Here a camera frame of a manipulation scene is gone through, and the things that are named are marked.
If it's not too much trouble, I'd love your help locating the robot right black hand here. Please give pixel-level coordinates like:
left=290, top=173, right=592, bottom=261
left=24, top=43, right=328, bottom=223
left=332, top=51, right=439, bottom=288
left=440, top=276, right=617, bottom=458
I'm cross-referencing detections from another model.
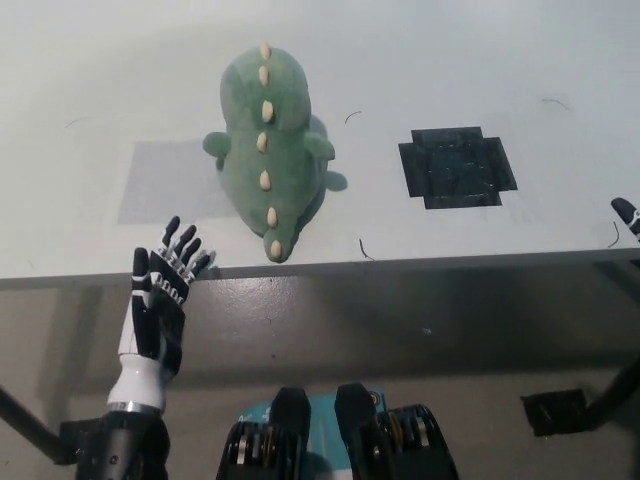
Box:
left=610, top=197, right=640, bottom=239

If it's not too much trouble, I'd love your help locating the robot left white black hand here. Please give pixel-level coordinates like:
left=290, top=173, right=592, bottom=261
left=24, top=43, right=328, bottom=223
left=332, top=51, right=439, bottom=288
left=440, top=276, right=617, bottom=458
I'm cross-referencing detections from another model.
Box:
left=106, top=215, right=217, bottom=414

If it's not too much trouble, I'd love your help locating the green plush dinosaur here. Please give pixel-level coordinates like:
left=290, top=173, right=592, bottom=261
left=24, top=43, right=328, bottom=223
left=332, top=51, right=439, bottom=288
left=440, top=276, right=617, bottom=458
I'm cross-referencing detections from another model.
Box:
left=201, top=43, right=347, bottom=265

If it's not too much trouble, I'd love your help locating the grey tape square patch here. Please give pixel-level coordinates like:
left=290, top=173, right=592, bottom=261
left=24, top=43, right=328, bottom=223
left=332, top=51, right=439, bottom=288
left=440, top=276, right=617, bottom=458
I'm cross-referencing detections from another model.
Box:
left=117, top=139, right=236, bottom=226

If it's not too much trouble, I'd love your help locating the black table leg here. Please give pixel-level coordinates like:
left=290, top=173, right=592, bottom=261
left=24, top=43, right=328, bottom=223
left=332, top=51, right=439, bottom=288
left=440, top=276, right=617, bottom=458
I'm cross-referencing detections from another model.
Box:
left=0, top=384, right=66, bottom=464
left=584, top=344, right=640, bottom=431

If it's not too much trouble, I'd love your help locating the black tape cross patch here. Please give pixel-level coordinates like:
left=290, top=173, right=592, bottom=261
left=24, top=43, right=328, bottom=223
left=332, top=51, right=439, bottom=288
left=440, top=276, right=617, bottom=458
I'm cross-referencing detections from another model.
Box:
left=398, top=126, right=519, bottom=210

